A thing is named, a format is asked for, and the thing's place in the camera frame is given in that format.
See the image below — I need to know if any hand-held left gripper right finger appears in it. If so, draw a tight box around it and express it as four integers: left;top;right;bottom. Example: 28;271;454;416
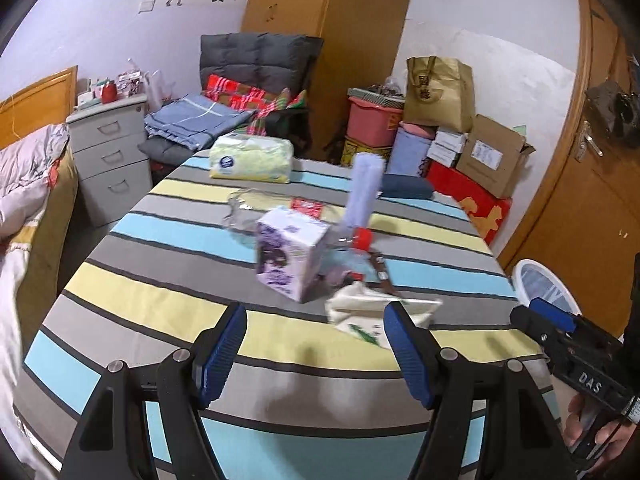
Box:
382;301;581;480

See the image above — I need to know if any navy glasses case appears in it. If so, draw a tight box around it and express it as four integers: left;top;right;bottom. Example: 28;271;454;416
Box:
377;174;435;201

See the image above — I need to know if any blue folded blanket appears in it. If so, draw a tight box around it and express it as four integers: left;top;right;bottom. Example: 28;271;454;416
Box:
144;94;253;153

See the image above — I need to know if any wooden wardrobe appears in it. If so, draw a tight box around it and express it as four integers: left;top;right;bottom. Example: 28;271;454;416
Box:
241;0;418;161

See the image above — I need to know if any wooden door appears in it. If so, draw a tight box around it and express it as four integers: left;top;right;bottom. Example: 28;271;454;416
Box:
497;0;640;281

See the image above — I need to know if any pink cloth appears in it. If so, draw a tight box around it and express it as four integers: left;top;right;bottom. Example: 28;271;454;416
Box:
400;121;438;140

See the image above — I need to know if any red plaid cloth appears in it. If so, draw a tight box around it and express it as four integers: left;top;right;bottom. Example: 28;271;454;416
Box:
202;74;308;133

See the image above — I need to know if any yellow patterned box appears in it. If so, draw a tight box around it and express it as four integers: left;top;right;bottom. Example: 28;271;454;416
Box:
340;137;393;167

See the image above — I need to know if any small white box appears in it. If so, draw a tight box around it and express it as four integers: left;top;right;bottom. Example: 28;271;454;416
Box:
427;144;463;168
434;129;470;148

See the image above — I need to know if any person's right hand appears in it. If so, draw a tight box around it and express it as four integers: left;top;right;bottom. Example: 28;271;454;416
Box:
564;392;638;473

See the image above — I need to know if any purple milk carton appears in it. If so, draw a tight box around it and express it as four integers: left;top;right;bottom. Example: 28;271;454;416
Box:
255;206;331;304

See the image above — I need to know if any brown leather strap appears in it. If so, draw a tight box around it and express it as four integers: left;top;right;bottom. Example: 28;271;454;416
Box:
367;252;403;298

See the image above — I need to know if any grey drawer cabinet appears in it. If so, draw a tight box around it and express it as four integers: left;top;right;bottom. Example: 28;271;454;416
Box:
66;94;153;228

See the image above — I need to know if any light blue container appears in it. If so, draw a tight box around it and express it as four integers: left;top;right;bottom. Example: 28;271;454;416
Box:
385;127;433;178

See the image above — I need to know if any yellow-green tissue pack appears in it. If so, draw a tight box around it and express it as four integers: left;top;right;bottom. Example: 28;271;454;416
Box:
207;135;295;184

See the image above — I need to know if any open cardboard box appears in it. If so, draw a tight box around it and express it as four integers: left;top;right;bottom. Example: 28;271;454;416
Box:
456;114;536;198

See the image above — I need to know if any dark hanging bag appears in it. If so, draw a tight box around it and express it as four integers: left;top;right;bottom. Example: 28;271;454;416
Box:
585;79;640;141

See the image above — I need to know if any white plastic bag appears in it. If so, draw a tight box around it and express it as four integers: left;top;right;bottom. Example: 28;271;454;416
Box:
144;69;178;113

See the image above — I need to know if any grey cushioned chair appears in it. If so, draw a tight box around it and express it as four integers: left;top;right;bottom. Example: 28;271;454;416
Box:
199;32;325;101

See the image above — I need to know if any beige cloth pouch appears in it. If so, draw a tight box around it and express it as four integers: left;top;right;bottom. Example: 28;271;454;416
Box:
325;282;443;348

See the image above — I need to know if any wooden bed headboard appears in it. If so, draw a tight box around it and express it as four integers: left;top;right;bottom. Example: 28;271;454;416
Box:
0;65;79;151

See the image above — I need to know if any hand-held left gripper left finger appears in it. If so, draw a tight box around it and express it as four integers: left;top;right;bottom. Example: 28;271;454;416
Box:
60;302;249;480

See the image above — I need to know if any brown paper bag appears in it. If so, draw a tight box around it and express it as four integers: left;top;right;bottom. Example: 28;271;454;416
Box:
402;56;476;133

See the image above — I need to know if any pink plastic storage box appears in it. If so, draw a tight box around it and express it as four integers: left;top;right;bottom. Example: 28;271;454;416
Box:
346;97;405;147

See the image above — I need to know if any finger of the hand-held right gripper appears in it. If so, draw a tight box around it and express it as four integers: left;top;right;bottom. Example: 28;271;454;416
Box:
509;305;557;356
527;297;581;333

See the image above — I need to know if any flat patterned box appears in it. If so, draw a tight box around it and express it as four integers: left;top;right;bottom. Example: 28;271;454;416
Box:
347;87;406;106

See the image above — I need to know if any red gift box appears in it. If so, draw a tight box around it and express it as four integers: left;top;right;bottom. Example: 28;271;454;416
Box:
425;160;513;253

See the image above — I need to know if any light patterned quilt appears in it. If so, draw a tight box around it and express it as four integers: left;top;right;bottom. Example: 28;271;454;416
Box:
0;122;71;461

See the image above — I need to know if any clear plastic bag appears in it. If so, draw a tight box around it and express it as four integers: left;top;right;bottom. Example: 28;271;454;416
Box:
222;187;373;256

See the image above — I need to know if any metal door handle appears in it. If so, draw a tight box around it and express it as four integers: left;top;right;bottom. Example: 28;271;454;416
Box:
575;121;605;162

